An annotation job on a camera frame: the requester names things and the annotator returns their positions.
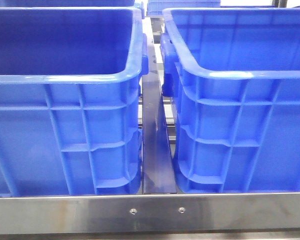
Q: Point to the blue source bin with buttons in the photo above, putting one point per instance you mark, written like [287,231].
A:
[69,94]

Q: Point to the steel rack divider bar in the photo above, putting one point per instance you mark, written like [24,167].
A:
[158,172]

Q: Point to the blue empty target bin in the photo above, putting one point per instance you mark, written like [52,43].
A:
[236,95]

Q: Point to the blue background crate centre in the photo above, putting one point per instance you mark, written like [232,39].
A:
[155,7]

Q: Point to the rail screw left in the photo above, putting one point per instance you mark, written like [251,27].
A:
[133,211]

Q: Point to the rail screw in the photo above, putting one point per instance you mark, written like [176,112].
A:
[181,210]
[133,211]

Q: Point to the rail screw right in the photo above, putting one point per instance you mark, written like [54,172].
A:
[181,210]

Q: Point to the steel rack front rail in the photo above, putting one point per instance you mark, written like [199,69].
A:
[155,213]

